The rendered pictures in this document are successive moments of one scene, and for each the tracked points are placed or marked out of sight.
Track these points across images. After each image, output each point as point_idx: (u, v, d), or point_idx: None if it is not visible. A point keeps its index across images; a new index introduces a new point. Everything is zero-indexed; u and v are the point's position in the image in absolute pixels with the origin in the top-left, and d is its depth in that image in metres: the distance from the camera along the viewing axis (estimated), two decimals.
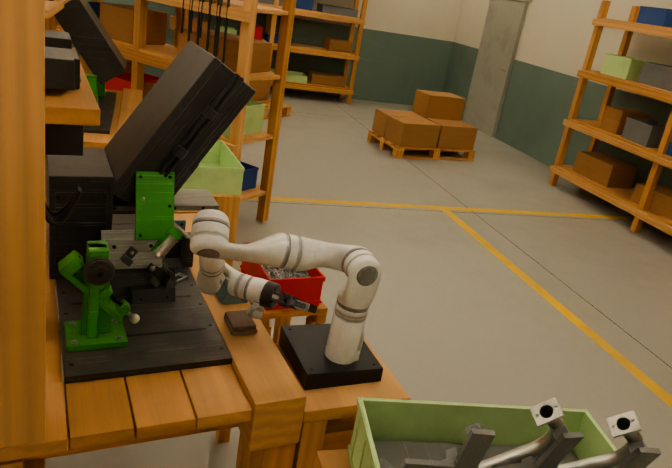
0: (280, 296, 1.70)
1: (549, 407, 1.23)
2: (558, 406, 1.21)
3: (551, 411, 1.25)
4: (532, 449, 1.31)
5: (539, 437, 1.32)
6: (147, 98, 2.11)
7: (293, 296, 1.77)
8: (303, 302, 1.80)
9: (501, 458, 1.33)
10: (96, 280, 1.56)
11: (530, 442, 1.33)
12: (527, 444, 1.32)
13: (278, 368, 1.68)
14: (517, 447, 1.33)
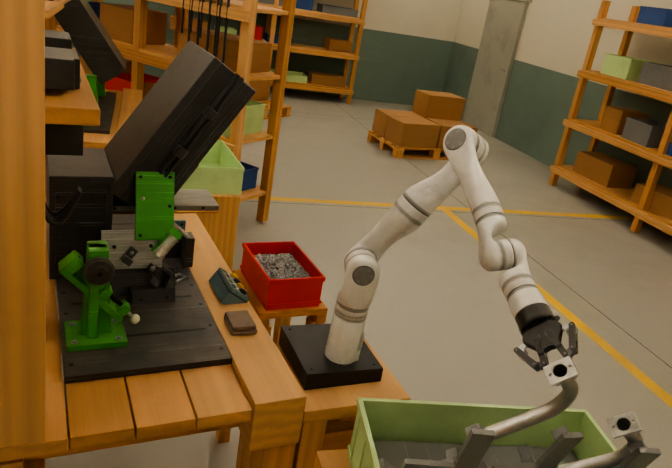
0: (526, 350, 1.26)
1: (563, 367, 1.20)
2: (572, 365, 1.17)
3: (564, 371, 1.21)
4: (543, 412, 1.28)
5: (551, 400, 1.29)
6: (147, 98, 2.11)
7: (551, 338, 1.23)
8: (567, 351, 1.21)
9: (511, 421, 1.29)
10: (96, 280, 1.56)
11: (540, 405, 1.30)
12: (538, 408, 1.29)
13: (278, 368, 1.68)
14: (528, 410, 1.30)
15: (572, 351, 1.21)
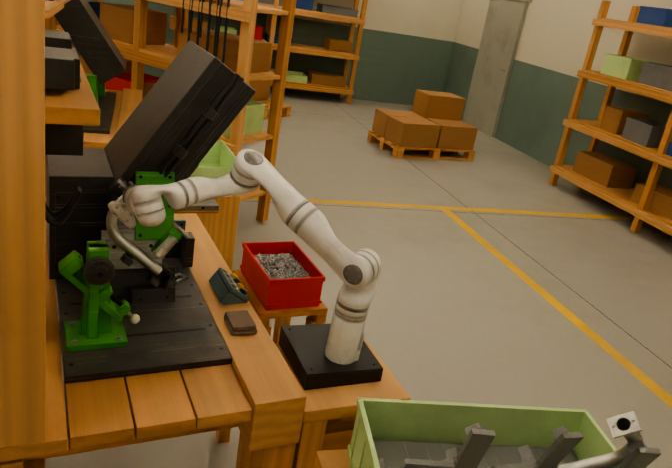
0: None
1: None
2: (131, 181, 1.84)
3: None
4: (122, 235, 1.85)
5: (116, 230, 1.83)
6: (147, 98, 2.11)
7: None
8: None
9: (140, 250, 1.88)
10: (96, 280, 1.56)
11: (120, 239, 1.83)
12: (123, 238, 1.84)
13: (278, 368, 1.68)
14: (128, 244, 1.85)
15: (125, 184, 1.80)
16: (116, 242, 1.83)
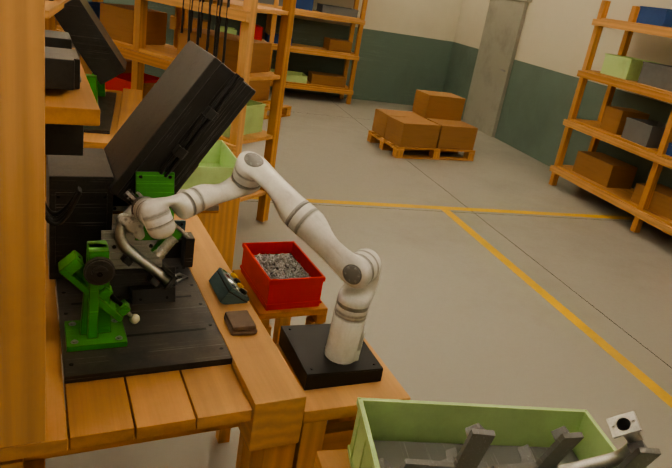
0: None
1: None
2: (139, 192, 1.86)
3: None
4: (130, 246, 1.87)
5: (125, 241, 1.84)
6: (147, 98, 2.11)
7: None
8: None
9: (148, 259, 1.89)
10: (96, 280, 1.56)
11: (129, 249, 1.85)
12: (132, 248, 1.86)
13: (278, 368, 1.68)
14: (137, 254, 1.86)
15: (133, 195, 1.81)
16: (125, 252, 1.85)
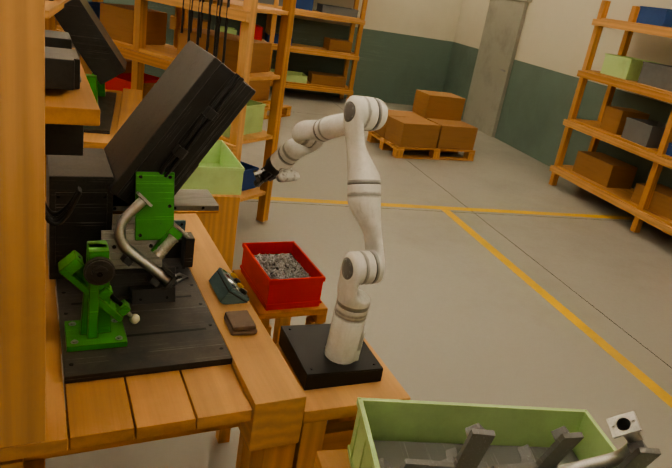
0: None
1: (139, 201, 1.85)
2: (139, 192, 1.86)
3: (135, 206, 1.84)
4: (130, 246, 1.87)
5: (125, 241, 1.84)
6: (147, 98, 2.11)
7: None
8: (259, 176, 2.15)
9: (148, 259, 1.89)
10: (96, 280, 1.56)
11: (129, 249, 1.85)
12: (132, 248, 1.86)
13: (278, 368, 1.68)
14: (137, 254, 1.86)
15: None
16: (125, 252, 1.85)
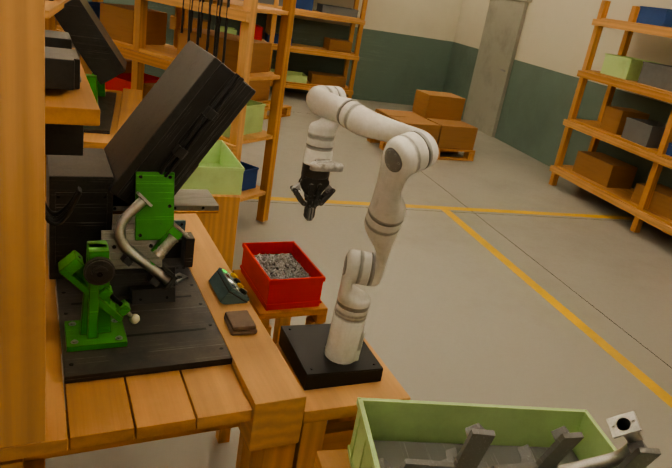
0: (324, 189, 1.69)
1: (139, 201, 1.85)
2: (139, 192, 1.86)
3: (135, 206, 1.84)
4: (130, 246, 1.87)
5: (125, 241, 1.84)
6: (147, 98, 2.11)
7: None
8: (305, 201, 1.68)
9: (148, 259, 1.89)
10: (96, 280, 1.56)
11: (129, 249, 1.85)
12: (132, 248, 1.86)
13: (278, 368, 1.68)
14: (137, 254, 1.86)
15: None
16: (125, 252, 1.85)
